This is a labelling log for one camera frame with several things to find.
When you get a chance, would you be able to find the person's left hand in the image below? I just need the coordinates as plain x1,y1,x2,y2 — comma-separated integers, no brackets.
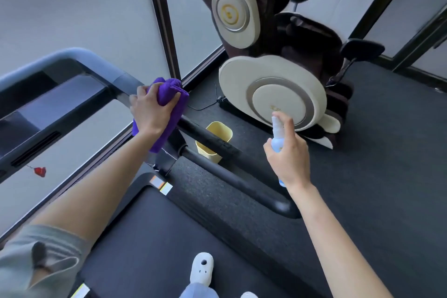
129,85,182,137

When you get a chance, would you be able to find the person's right hand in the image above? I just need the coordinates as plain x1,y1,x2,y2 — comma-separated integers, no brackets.
263,111,312,189

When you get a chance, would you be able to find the purple microfibre cloth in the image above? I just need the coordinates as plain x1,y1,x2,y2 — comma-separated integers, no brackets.
132,77,190,154

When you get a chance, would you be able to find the clear blue spray bottle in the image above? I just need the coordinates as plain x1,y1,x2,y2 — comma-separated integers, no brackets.
270,115,288,188

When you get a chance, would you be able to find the person's left forearm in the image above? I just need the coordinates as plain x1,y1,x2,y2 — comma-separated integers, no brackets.
30,129,167,249

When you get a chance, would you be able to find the person's right forearm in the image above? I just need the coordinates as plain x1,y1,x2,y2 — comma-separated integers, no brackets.
288,183,396,298

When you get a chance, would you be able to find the yellow plastic bin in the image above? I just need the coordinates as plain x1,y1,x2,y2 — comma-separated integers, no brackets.
195,121,234,165

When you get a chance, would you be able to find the brown and cream massage chair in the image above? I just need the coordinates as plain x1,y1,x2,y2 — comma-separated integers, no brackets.
194,0,386,150

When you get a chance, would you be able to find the black and grey treadmill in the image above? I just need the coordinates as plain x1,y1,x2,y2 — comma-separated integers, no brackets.
0,47,303,298

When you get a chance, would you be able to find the red safety key clip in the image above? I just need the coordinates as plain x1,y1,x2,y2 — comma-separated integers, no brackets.
26,165,47,179

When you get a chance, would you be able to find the blue-grey trouser leg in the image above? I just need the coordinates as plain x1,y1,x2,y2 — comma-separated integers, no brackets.
179,282,210,298

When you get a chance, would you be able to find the grey shirt sleeve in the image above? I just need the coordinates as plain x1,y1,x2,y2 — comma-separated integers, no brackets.
0,224,93,298

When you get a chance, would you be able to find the black power cable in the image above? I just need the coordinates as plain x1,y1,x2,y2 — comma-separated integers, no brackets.
187,81,227,112

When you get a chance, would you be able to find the dark window frame post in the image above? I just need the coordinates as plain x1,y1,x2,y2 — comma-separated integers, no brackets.
142,0,182,80

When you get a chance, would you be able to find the dark door frame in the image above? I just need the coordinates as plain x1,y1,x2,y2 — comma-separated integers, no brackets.
349,0,447,93

